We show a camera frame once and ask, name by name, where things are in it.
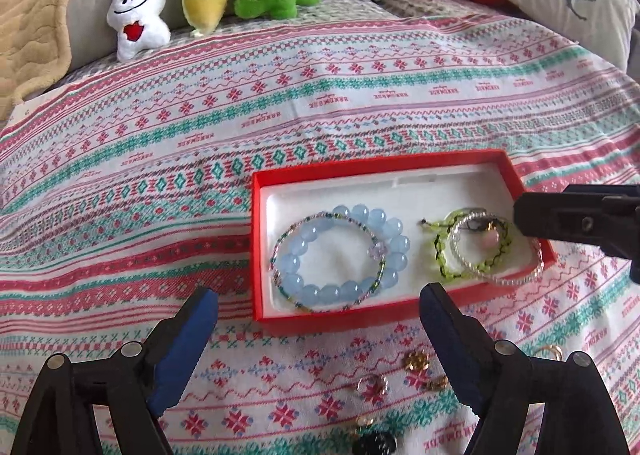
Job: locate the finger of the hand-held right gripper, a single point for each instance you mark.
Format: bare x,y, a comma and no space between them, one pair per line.
560,220

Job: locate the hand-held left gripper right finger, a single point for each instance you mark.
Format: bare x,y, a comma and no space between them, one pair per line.
447,350

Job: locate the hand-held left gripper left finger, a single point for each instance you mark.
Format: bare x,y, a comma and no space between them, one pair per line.
186,345

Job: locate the small gold stud earring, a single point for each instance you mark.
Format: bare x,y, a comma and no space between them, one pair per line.
437,382

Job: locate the small gold clasp earring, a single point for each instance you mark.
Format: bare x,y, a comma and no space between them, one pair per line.
362,427

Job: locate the black flower brooch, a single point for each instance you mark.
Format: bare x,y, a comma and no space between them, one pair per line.
374,444

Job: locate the red jewelry box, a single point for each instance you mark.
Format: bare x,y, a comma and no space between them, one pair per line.
325,185

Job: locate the patterned red green blanket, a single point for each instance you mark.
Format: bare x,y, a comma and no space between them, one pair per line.
200,160

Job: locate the grey checked bed sheet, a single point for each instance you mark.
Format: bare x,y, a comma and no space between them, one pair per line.
350,6

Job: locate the white rabbit plush toy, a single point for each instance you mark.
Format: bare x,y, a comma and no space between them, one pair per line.
137,10

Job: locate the beige quilted blanket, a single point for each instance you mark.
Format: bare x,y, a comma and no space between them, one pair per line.
35,20

